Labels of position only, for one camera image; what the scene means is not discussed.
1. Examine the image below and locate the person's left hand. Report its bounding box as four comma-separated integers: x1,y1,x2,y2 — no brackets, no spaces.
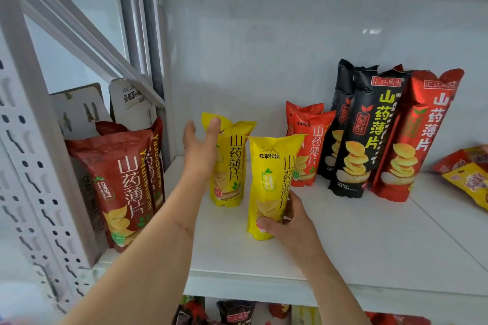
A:
182,117,222,187

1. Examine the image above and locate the person's right hand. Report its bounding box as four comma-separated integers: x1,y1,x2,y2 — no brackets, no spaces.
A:
256,189,325,267

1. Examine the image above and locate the yellow chip bag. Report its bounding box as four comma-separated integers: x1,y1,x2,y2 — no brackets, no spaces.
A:
201,112,257,207
247,134,306,241

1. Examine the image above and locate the person's left forearm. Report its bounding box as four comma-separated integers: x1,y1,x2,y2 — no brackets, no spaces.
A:
61,173,214,325

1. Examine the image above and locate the person's right forearm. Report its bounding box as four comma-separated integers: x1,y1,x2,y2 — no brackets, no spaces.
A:
300,249,373,325

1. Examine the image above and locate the dark red chip bag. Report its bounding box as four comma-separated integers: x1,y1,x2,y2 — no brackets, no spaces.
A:
139,118,165,214
95,121,129,136
65,129,155,253

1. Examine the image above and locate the small red snack packet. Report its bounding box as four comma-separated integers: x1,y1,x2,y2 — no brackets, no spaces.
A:
268,303,293,320

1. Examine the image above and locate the orange-red chip bag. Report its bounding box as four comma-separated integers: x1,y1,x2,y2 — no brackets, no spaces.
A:
288,109,337,188
286,101,325,125

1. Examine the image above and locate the black snack packet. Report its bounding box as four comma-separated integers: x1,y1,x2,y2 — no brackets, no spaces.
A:
216,300,256,325

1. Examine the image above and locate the pale yellow snack packet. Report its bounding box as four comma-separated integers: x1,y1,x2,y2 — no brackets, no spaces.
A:
291,305,322,325

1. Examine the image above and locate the white metal shelving unit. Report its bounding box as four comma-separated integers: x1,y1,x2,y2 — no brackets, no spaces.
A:
0,0,488,325

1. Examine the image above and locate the tall black chip bag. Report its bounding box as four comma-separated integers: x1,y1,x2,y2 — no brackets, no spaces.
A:
317,58,379,181
328,69,411,199

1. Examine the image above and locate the white cardboard box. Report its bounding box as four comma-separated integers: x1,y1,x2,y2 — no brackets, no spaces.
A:
50,77,158,257

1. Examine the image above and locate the wide red snack packet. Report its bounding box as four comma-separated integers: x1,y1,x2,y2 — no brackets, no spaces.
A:
365,311,432,325

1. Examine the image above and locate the flat red snack packet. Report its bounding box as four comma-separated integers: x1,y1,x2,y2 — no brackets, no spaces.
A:
432,145,488,174

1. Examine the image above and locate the flat yellow snack packet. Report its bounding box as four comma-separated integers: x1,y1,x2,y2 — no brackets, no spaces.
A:
442,162,488,211

